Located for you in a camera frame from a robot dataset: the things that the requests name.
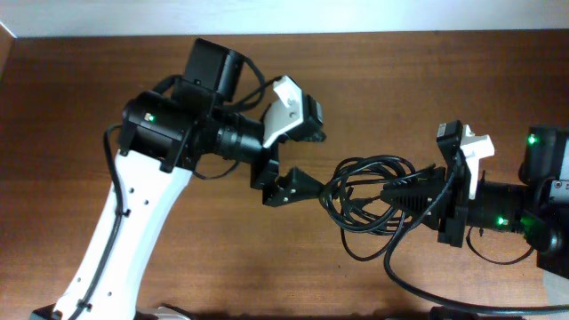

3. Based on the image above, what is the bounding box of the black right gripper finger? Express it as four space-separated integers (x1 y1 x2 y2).
380 180 445 218
395 164 445 183

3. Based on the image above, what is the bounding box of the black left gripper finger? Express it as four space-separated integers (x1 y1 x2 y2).
273 167 324 205
296 131 327 143

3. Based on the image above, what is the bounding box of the black cable bundle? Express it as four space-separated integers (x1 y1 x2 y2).
319 154 437 262

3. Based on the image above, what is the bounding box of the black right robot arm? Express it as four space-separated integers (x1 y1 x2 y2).
380 120 568 277

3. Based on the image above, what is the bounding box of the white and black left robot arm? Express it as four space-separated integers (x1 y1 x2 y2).
31 38 325 319

